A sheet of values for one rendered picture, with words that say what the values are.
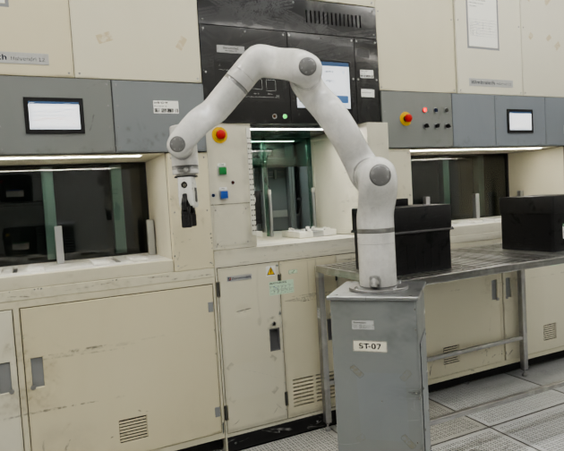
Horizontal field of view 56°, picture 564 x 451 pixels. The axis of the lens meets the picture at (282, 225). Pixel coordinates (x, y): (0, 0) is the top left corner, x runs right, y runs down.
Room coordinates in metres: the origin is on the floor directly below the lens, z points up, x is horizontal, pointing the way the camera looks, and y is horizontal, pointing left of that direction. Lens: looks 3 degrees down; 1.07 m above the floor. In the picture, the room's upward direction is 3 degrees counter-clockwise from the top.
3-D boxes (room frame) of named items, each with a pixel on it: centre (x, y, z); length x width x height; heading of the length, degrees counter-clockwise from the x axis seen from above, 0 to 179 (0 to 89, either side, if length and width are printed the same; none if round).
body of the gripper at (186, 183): (1.71, 0.30, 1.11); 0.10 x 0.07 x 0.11; 0
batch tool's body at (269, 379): (2.77, 0.07, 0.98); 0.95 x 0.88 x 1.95; 25
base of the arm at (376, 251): (1.71, -0.30, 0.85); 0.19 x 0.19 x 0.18
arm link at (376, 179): (1.68, -0.30, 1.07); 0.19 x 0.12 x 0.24; 0
